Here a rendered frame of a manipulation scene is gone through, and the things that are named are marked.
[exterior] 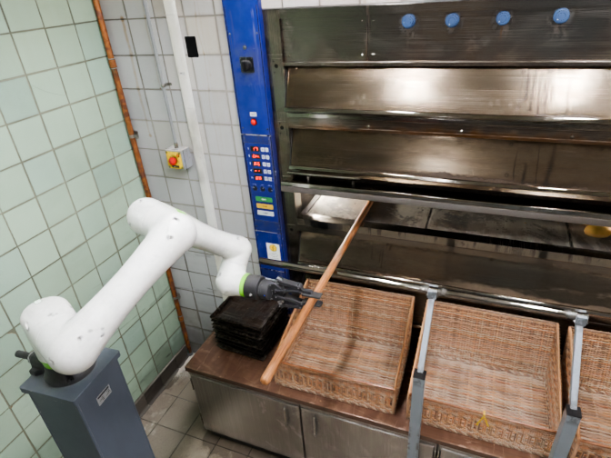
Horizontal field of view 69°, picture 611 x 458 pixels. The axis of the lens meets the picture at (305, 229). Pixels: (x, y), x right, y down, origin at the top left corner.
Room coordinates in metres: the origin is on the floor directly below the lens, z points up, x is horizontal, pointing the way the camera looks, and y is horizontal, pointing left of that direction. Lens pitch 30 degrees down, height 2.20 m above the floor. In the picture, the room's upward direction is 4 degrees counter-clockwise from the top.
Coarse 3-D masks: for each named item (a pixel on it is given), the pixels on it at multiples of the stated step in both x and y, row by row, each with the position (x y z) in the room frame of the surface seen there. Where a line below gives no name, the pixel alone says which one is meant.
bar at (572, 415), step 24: (288, 264) 1.52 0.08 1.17; (408, 288) 1.32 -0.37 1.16; (432, 288) 1.29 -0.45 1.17; (432, 312) 1.24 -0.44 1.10; (552, 312) 1.13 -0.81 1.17; (576, 312) 1.11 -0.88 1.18; (576, 336) 1.06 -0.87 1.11; (576, 360) 1.01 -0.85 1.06; (576, 384) 0.96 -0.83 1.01; (576, 408) 0.91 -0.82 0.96; (408, 456) 1.08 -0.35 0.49; (552, 456) 0.90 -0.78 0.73
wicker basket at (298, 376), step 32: (352, 288) 1.76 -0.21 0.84; (320, 320) 1.77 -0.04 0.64; (352, 320) 1.71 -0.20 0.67; (288, 352) 1.57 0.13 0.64; (320, 352) 1.60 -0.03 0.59; (352, 352) 1.58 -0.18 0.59; (384, 352) 1.57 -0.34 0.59; (288, 384) 1.40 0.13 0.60; (320, 384) 1.40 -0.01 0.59; (352, 384) 1.29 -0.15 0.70; (384, 384) 1.37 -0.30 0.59
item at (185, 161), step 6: (168, 150) 2.10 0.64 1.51; (174, 150) 2.09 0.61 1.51; (180, 150) 2.08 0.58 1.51; (186, 150) 2.11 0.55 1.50; (168, 156) 2.10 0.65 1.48; (174, 156) 2.09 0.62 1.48; (180, 156) 2.07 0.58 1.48; (186, 156) 2.10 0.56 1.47; (168, 162) 2.10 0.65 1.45; (180, 162) 2.07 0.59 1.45; (186, 162) 2.09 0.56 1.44; (174, 168) 2.10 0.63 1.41; (180, 168) 2.08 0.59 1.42; (186, 168) 2.08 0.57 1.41
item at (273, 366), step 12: (360, 216) 1.82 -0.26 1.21; (348, 240) 1.62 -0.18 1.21; (336, 252) 1.54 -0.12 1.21; (336, 264) 1.46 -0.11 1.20; (324, 276) 1.37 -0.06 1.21; (312, 300) 1.24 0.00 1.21; (300, 312) 1.18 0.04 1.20; (300, 324) 1.12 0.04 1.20; (288, 336) 1.06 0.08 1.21; (288, 348) 1.03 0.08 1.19; (276, 360) 0.97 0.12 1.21; (264, 372) 0.93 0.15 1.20
